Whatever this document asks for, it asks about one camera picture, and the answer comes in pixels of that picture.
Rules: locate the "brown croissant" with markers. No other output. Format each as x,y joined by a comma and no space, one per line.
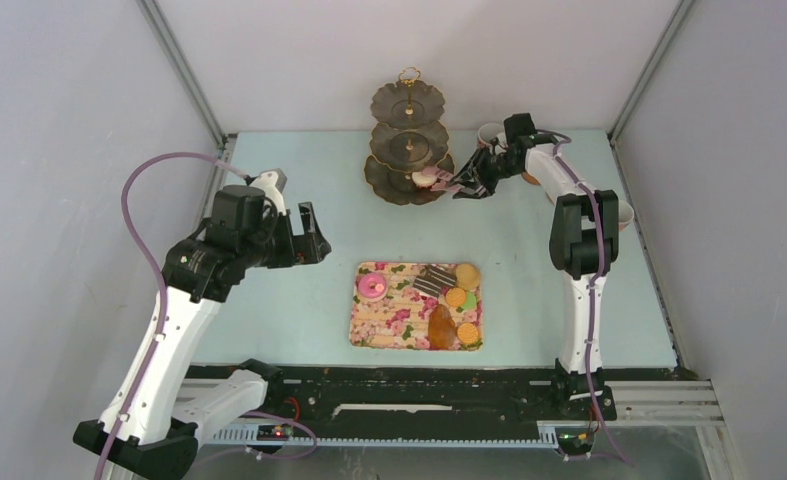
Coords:
441,332

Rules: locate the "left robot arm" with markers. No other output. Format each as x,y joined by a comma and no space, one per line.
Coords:
143,430

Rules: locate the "orange round biscuit middle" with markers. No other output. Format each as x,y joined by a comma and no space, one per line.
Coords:
455,297

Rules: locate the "chocolate layered cake slice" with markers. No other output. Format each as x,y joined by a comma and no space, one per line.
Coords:
434,281

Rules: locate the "white donut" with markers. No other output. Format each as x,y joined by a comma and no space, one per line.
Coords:
423,180

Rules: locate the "yellow round cookie top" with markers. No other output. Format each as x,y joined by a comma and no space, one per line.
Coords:
468,277

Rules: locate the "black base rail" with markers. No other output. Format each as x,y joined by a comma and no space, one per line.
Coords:
421,404

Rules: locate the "orange round biscuit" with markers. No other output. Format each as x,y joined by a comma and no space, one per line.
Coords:
455,297
468,334

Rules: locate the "pink mug at right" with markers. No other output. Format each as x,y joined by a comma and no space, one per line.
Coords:
626,215

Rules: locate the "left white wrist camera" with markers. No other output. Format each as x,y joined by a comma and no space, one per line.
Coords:
272,183

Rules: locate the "pink mug near stand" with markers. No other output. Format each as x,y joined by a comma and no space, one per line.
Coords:
492,136

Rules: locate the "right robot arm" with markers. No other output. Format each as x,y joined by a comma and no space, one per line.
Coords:
583,243

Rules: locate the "green macaron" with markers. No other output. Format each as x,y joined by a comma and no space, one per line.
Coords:
470,302

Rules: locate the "pink frosted donut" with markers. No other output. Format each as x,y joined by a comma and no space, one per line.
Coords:
372,287

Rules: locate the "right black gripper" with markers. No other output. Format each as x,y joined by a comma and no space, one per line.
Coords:
482,186

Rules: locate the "three-tier dark cake stand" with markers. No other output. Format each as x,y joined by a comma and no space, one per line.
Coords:
408,137

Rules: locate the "pink handled tongs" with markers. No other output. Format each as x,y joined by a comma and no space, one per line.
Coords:
444,180

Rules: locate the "orange round biscuit bottom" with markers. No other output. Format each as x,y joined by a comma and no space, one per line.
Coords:
468,334

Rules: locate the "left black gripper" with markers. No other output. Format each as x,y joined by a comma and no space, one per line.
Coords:
310,247

